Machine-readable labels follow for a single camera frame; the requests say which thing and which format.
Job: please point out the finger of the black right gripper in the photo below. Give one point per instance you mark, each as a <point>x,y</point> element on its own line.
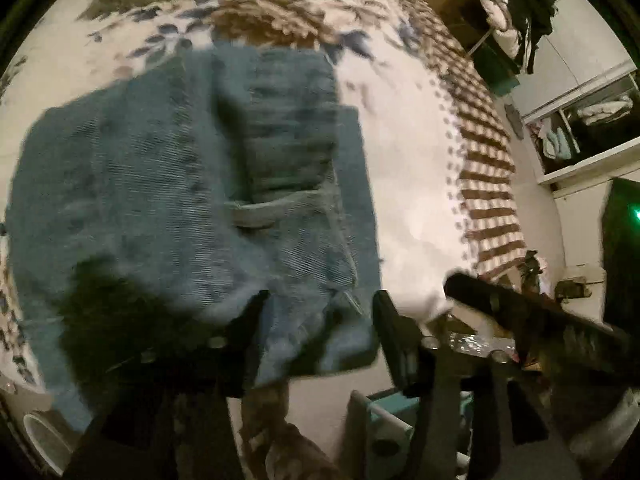
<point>539,326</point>

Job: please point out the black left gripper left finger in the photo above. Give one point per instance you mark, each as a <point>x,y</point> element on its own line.
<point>168,418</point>

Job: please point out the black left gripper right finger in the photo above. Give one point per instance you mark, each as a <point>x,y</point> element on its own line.
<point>511,435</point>

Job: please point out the blue denim jeans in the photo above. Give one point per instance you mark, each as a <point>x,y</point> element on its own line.
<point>146,216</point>

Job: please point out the teal and white drying rack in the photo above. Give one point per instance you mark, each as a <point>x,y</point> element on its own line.
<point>378,434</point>

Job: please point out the white round bucket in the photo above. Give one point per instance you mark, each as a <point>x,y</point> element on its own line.
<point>49,440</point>

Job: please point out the floral fleece bed blanket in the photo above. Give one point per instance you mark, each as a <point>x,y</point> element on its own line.
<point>438,156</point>

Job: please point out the white wardrobe with shelves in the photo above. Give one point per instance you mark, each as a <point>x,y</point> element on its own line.
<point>580,114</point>

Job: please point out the chair piled with clothes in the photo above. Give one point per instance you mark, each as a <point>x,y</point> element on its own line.
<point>518,27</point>

